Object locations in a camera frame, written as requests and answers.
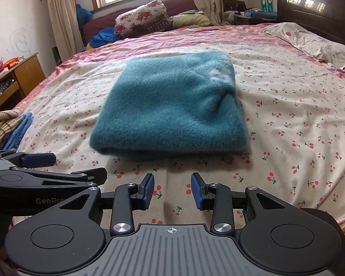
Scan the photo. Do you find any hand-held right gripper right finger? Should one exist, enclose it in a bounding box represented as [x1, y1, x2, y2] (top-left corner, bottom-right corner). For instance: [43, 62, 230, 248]
[190, 172, 286, 234]

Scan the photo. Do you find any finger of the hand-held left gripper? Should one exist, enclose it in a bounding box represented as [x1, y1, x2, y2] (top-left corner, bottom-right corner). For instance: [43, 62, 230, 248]
[0, 150, 57, 169]
[40, 167, 108, 189]

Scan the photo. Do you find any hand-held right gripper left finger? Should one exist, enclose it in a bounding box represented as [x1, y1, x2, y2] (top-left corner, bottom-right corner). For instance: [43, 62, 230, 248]
[57, 173, 156, 235]

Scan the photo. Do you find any teal fuzzy sweater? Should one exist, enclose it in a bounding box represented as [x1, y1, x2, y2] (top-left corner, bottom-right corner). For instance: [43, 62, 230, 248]
[89, 51, 249, 160]

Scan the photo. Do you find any blue knit garment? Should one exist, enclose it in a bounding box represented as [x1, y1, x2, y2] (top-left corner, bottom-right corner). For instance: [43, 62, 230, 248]
[1, 112, 34, 151]

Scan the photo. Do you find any beige striped garment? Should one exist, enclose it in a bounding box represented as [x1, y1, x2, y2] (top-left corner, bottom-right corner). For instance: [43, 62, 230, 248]
[0, 110, 25, 150]

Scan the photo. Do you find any wooden side cabinet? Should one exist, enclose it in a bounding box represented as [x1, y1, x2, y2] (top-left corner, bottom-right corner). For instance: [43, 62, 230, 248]
[0, 52, 46, 118]

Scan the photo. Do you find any orange item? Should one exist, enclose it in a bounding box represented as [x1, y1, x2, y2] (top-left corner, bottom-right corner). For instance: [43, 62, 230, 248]
[2, 58, 20, 69]

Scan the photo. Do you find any cherry print bed sheet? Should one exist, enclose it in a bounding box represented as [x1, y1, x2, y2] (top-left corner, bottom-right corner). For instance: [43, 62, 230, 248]
[9, 42, 345, 227]

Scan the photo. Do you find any crumpled blue cloth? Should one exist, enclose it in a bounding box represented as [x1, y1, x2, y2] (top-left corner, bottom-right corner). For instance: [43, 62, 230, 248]
[91, 27, 123, 48]

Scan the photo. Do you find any blue plastic bag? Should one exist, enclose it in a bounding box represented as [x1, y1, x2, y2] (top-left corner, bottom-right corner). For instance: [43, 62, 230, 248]
[75, 4, 93, 27]

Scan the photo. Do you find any pink patterned bed sheet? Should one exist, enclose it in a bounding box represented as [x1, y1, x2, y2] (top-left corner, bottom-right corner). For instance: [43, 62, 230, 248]
[14, 23, 345, 92]

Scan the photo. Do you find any floral red white pillow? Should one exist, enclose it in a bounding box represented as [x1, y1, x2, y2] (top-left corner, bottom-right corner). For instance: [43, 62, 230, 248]
[115, 0, 173, 39]

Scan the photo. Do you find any olive pillow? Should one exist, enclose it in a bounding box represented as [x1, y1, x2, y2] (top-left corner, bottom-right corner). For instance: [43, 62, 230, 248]
[171, 11, 212, 29]

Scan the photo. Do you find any dark nightstand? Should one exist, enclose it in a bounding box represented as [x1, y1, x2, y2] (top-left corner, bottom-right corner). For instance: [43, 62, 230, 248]
[233, 11, 278, 26]

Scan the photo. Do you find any folded blue cloth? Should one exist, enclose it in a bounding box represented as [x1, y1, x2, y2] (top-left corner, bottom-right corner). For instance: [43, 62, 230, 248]
[245, 10, 277, 18]

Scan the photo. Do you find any cherry print pillow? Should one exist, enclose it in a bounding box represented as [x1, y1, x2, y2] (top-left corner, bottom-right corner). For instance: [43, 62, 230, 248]
[262, 22, 345, 69]

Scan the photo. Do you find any brown handbag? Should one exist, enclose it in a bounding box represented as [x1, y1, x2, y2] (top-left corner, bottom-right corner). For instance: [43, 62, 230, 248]
[223, 0, 247, 12]

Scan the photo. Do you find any dark wooden headboard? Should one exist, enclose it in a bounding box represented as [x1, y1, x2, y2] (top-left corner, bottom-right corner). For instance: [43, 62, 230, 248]
[277, 0, 345, 55]

